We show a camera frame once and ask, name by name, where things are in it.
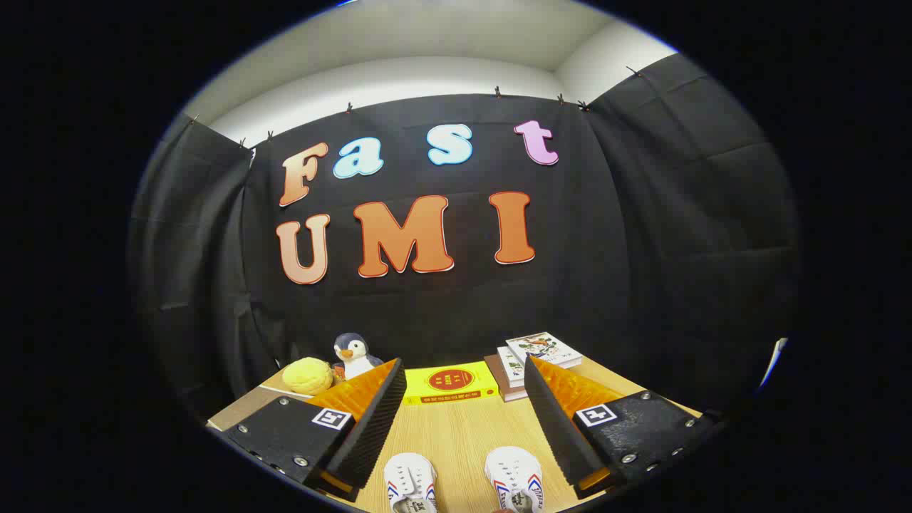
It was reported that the black backdrop cloth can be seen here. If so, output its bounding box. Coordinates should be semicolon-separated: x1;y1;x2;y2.
128;53;802;428

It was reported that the yellow round plush toy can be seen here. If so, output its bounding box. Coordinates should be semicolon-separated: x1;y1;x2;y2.
282;357;336;396

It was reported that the beige fabric storage box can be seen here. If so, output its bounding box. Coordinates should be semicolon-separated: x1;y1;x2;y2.
207;385;314;432

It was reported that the white cover book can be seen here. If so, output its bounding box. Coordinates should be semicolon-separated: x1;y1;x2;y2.
497;346;532;389

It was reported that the yellow book with red circle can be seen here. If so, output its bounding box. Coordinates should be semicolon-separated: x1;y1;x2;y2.
401;361;499;407

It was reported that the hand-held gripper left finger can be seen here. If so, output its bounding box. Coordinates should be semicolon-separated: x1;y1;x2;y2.
222;358;407;503

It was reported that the floral cover book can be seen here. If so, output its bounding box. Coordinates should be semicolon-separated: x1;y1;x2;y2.
506;331;583;370

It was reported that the penguin plush toy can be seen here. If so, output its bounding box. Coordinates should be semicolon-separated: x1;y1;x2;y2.
333;332;385;382

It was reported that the white canvas shoe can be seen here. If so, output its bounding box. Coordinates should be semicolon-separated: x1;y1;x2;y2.
383;452;439;513
484;446;546;513

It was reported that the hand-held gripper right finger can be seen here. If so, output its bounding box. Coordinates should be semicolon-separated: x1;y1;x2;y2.
524;355;717;499

